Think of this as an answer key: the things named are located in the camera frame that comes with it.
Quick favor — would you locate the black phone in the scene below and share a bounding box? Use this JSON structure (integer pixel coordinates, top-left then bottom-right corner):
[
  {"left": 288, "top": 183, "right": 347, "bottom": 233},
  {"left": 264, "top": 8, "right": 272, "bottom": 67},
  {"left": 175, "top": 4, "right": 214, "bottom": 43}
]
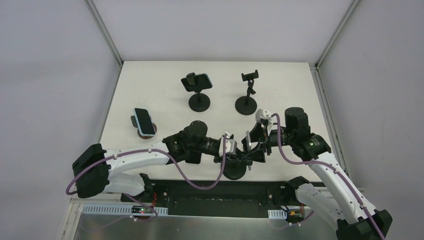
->
[{"left": 184, "top": 151, "right": 202, "bottom": 165}]

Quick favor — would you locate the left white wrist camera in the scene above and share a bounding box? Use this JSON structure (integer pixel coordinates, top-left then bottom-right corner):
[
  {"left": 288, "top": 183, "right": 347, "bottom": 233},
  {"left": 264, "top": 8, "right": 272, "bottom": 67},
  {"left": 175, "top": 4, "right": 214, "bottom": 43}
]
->
[{"left": 219, "top": 131, "right": 237, "bottom": 156}]

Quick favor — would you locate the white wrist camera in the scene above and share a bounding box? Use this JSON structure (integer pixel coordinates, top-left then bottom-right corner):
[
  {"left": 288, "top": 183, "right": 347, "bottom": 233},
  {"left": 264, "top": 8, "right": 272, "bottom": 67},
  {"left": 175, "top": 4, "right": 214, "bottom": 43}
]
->
[
  {"left": 255, "top": 108, "right": 274, "bottom": 133},
  {"left": 219, "top": 131, "right": 237, "bottom": 156}
]

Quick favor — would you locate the light blue phone on wooden stand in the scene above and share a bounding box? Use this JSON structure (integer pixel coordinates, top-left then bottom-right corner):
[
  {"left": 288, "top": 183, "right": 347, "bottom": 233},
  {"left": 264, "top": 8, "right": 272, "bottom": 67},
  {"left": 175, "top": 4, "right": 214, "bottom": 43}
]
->
[{"left": 131, "top": 108, "right": 157, "bottom": 137}]

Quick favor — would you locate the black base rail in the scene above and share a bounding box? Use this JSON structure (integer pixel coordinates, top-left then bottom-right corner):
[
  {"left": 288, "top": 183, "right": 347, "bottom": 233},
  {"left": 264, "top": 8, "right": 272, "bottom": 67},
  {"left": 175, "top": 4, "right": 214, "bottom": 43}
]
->
[{"left": 134, "top": 176, "right": 309, "bottom": 218}]

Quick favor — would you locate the round wooden phone stand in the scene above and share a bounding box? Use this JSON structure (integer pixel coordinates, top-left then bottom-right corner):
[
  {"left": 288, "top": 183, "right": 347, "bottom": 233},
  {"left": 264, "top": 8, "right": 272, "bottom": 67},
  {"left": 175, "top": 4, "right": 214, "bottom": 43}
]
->
[{"left": 130, "top": 115, "right": 157, "bottom": 140}]

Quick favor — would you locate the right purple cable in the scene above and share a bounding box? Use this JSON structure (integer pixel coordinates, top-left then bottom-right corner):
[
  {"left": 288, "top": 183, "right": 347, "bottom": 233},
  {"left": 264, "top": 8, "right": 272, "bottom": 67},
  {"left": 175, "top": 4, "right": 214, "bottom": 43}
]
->
[{"left": 270, "top": 113, "right": 387, "bottom": 240}]

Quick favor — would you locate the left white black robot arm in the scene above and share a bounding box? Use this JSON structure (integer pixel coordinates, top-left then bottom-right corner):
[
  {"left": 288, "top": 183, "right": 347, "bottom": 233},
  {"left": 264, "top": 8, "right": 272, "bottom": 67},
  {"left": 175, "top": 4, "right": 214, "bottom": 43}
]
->
[{"left": 65, "top": 120, "right": 240, "bottom": 203}]

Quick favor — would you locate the black phone stand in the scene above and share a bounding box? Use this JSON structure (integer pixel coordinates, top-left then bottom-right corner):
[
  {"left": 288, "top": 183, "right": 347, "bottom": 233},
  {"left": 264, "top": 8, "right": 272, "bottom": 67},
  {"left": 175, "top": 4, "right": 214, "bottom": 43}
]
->
[
  {"left": 223, "top": 161, "right": 248, "bottom": 181},
  {"left": 234, "top": 69, "right": 259, "bottom": 116},
  {"left": 188, "top": 91, "right": 211, "bottom": 112}
]

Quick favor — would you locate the right white cable duct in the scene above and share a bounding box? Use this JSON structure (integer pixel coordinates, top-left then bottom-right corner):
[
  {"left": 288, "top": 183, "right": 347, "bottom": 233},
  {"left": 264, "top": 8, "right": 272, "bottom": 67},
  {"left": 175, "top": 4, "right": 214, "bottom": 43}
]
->
[{"left": 267, "top": 209, "right": 288, "bottom": 220}]

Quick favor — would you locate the left white cable duct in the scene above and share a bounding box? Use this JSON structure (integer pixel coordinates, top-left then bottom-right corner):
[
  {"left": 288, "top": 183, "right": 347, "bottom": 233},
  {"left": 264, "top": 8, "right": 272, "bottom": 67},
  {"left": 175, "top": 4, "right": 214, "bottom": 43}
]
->
[{"left": 81, "top": 203, "right": 168, "bottom": 217}]

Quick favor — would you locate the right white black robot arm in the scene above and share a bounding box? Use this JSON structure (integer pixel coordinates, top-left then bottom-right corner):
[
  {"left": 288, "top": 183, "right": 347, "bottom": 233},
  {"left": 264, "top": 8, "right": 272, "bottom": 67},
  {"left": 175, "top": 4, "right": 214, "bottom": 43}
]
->
[{"left": 242, "top": 107, "right": 393, "bottom": 240}]

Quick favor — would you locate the white cable duct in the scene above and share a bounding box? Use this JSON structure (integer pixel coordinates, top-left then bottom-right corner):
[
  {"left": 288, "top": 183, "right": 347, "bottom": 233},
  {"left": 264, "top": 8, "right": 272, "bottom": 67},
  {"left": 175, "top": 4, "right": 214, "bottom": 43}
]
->
[
  {"left": 267, "top": 209, "right": 288, "bottom": 220},
  {"left": 81, "top": 203, "right": 168, "bottom": 217}
]

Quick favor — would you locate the blue-cased phone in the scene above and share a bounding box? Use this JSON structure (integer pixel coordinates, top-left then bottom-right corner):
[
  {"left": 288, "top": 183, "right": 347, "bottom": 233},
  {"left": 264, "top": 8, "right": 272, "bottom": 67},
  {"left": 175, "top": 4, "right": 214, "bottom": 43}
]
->
[{"left": 181, "top": 72, "right": 213, "bottom": 93}]

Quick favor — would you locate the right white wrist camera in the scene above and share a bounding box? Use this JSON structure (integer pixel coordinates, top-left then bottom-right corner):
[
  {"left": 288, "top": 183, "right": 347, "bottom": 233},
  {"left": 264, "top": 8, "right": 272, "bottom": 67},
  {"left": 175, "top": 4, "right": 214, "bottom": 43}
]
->
[{"left": 255, "top": 108, "right": 274, "bottom": 133}]

